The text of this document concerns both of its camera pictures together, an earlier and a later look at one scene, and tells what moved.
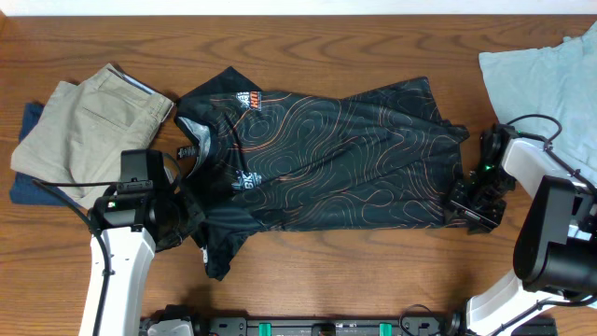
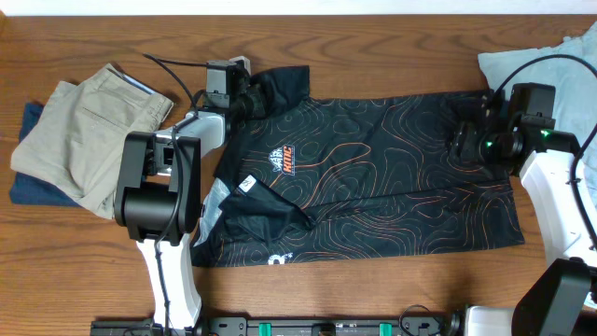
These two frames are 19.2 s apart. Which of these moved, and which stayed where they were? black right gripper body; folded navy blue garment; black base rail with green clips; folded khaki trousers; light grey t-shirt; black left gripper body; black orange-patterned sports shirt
Moved: black left gripper body; black right gripper body; black orange-patterned sports shirt
Stayed: folded khaki trousers; black base rail with green clips; folded navy blue garment; light grey t-shirt
